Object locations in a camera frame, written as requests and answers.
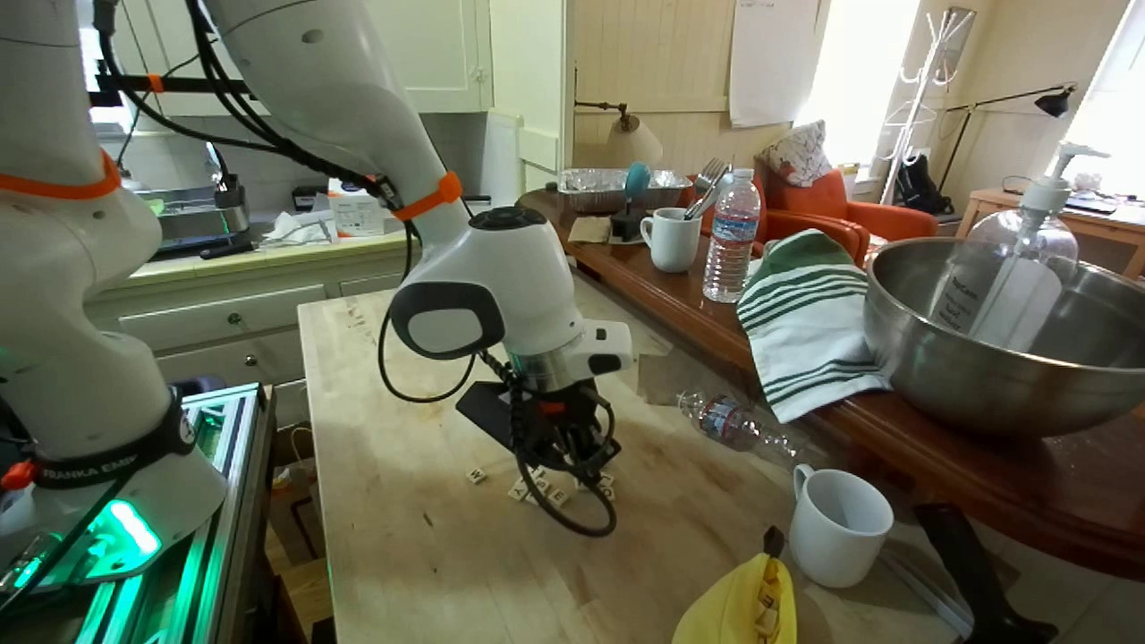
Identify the crumpled white cloth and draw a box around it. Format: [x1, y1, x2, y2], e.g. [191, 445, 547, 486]
[258, 209, 338, 250]

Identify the patterned pillow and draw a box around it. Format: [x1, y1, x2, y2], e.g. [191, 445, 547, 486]
[760, 119, 835, 188]

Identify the white wall cabinet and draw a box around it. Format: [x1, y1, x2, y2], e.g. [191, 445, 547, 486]
[114, 0, 496, 119]

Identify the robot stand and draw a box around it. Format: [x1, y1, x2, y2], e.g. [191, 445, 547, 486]
[0, 383, 280, 644]

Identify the orange armchair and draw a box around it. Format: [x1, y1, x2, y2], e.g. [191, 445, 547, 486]
[691, 157, 940, 267]

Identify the white paper sheet on wall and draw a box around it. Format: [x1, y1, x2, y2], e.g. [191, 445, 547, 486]
[728, 0, 823, 129]

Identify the light wooden desk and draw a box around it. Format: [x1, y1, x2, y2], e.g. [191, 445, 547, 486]
[955, 186, 1145, 280]

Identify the green striped white towel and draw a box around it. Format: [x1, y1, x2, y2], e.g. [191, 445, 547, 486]
[735, 229, 895, 425]

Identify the yellow banana-shaped pouch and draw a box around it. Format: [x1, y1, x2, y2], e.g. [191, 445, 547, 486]
[671, 526, 799, 644]

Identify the white coat rack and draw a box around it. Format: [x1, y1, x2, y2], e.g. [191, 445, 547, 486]
[880, 6, 979, 208]

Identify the small white mug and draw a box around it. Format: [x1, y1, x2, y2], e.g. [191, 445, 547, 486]
[639, 207, 704, 275]

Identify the upright clear water bottle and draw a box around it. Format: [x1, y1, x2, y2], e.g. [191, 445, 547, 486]
[702, 167, 763, 304]

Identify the clear pump bottle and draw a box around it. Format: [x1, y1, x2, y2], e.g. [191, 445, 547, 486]
[930, 141, 1113, 352]

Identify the white kitchen counter cabinet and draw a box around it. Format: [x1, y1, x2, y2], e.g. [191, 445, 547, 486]
[82, 231, 423, 428]

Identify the crushed clear plastic bottle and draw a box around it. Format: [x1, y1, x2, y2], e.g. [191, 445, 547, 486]
[676, 390, 808, 459]

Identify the foil tray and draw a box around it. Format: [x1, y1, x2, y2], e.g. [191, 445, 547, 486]
[557, 166, 692, 215]

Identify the wall lamp with shade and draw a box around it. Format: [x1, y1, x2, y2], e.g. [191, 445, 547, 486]
[573, 97, 666, 170]

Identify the window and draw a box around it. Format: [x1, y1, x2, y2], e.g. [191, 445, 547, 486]
[1045, 0, 1145, 199]
[794, 0, 923, 167]

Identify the metal dish rack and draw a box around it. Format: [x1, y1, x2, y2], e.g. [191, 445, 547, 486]
[132, 173, 255, 262]

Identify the blue egg on black base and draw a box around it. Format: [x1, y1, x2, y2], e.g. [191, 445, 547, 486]
[610, 161, 652, 243]

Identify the brown wooden side table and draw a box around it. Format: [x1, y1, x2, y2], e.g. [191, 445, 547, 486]
[517, 187, 1145, 584]

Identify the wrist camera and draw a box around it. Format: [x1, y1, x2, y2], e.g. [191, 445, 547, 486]
[455, 382, 518, 450]

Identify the large steel bowl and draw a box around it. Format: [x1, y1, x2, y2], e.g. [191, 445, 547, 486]
[862, 236, 1145, 440]

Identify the white box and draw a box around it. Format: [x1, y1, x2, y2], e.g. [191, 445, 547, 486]
[326, 178, 388, 239]

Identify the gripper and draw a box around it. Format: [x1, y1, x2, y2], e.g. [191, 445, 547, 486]
[517, 379, 620, 489]

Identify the large white mug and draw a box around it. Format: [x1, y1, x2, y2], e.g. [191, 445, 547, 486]
[788, 463, 895, 589]

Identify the bunch of metal forks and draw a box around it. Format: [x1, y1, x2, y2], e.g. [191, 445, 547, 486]
[683, 157, 731, 222]

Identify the black floor lamp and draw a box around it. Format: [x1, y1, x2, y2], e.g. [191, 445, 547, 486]
[937, 82, 1079, 195]

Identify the black bag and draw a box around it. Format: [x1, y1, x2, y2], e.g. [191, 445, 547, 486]
[894, 153, 955, 216]

